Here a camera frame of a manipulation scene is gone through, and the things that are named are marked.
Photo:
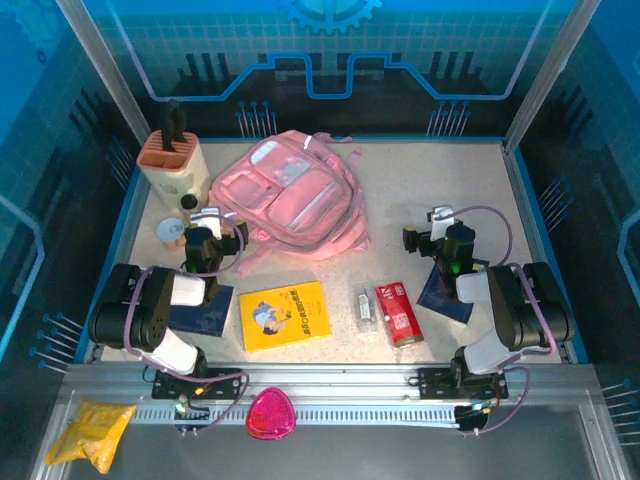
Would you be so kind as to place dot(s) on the navy notebook with square label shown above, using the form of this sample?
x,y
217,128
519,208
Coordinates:
x,y
440,307

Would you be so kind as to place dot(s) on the pink student backpack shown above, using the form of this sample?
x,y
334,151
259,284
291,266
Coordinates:
x,y
300,200

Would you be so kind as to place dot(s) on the red packet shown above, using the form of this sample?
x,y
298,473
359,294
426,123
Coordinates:
x,y
400,315

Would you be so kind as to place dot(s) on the navy notebook with long label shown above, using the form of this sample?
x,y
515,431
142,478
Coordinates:
x,y
210,320

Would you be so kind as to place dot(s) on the clear plastic case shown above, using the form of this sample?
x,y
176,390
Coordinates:
x,y
366,310

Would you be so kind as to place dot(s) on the yellow picture book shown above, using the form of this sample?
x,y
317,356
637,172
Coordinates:
x,y
285,317

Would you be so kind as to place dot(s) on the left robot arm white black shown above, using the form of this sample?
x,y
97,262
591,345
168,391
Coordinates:
x,y
150,325

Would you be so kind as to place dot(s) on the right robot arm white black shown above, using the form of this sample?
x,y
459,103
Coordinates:
x,y
520,320

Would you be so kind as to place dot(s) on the yellow plastic bag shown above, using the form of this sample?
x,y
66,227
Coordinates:
x,y
90,435

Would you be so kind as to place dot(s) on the small tape roll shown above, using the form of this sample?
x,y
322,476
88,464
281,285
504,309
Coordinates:
x,y
170,232

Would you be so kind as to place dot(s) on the small bottle with black cap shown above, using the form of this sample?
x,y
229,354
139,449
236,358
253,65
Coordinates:
x,y
190,201

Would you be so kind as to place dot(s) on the beige knife block orange top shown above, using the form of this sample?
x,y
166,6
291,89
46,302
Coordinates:
x,y
175,170

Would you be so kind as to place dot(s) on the black controller board with LEDs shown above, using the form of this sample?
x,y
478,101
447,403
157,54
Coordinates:
x,y
182,407
472,417

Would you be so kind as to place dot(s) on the pink triangular pouch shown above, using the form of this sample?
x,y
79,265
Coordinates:
x,y
270,412

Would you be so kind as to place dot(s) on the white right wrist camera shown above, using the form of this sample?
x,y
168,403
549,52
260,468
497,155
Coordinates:
x,y
440,222

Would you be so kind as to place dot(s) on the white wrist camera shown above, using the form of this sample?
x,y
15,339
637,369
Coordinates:
x,y
206,217
440,222

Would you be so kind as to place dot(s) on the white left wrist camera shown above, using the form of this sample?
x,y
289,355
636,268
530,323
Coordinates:
x,y
206,217

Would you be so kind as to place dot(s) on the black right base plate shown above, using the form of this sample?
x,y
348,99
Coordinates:
x,y
432,385

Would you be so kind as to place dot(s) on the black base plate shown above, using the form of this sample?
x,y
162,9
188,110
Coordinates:
x,y
432,385
225,391

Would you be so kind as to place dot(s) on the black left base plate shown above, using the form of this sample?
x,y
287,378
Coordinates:
x,y
225,391

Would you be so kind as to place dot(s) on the aluminium mounting rail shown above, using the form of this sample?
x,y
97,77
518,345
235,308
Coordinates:
x,y
325,380

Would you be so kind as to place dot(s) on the aluminium frame post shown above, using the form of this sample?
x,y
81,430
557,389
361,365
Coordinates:
x,y
102,65
551,65

